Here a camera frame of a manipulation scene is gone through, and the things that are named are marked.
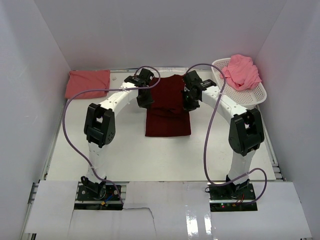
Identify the dark red t-shirt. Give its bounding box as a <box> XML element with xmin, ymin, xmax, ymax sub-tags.
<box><xmin>145</xmin><ymin>74</ymin><xmax>191</xmax><ymax>138</ymax></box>

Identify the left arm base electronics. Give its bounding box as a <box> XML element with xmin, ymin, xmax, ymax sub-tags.
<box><xmin>74</xmin><ymin>176</ymin><xmax>123</xmax><ymax>211</ymax></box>

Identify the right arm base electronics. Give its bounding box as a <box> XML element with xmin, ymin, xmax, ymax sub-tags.
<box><xmin>204</xmin><ymin>183</ymin><xmax>258</xmax><ymax>213</ymax></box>

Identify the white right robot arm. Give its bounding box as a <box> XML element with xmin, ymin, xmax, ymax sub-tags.
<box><xmin>182</xmin><ymin>70</ymin><xmax>265</xmax><ymax>200</ymax></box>

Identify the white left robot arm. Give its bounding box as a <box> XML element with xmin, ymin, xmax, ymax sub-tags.
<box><xmin>84</xmin><ymin>68</ymin><xmax>155</xmax><ymax>200</ymax></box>

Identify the crumpled pink t-shirt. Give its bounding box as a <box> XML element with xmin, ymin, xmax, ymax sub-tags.
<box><xmin>222</xmin><ymin>54</ymin><xmax>262</xmax><ymax>91</ymax></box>

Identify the white plastic basket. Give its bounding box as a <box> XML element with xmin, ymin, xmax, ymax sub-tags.
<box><xmin>211</xmin><ymin>57</ymin><xmax>267</xmax><ymax>109</ymax></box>

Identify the folded salmon t-shirt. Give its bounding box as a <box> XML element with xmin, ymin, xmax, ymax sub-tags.
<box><xmin>64</xmin><ymin>69</ymin><xmax>111</xmax><ymax>99</ymax></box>

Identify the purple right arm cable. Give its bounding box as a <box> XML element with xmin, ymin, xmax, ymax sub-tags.
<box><xmin>184</xmin><ymin>63</ymin><xmax>268</xmax><ymax>207</ymax></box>

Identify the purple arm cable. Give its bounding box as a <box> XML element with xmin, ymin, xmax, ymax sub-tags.
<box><xmin>184</xmin><ymin>63</ymin><xmax>268</xmax><ymax>207</ymax></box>
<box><xmin>62</xmin><ymin>65</ymin><xmax>162</xmax><ymax>204</ymax></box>

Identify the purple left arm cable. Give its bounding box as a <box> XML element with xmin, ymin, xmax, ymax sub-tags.
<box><xmin>62</xmin><ymin>65</ymin><xmax>162</xmax><ymax>204</ymax></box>

